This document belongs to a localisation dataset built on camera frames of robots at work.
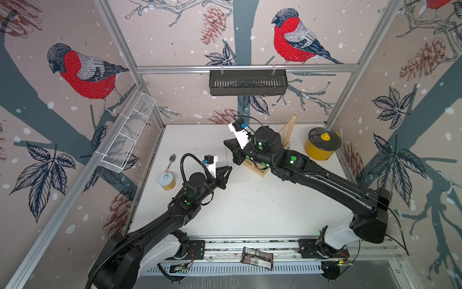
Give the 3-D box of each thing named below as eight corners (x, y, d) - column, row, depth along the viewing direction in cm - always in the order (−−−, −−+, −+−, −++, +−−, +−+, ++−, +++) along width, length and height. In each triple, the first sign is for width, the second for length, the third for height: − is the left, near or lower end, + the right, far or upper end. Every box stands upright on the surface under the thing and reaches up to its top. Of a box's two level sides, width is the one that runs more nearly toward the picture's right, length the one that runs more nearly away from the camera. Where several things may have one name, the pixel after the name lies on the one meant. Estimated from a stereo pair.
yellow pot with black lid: (307, 161, 104) (314, 147, 94) (300, 140, 114) (306, 126, 104) (335, 161, 104) (345, 147, 94) (325, 140, 114) (334, 126, 104)
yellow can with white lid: (160, 190, 93) (155, 185, 88) (163, 178, 98) (159, 172, 93) (174, 190, 93) (170, 185, 88) (177, 178, 98) (173, 172, 93)
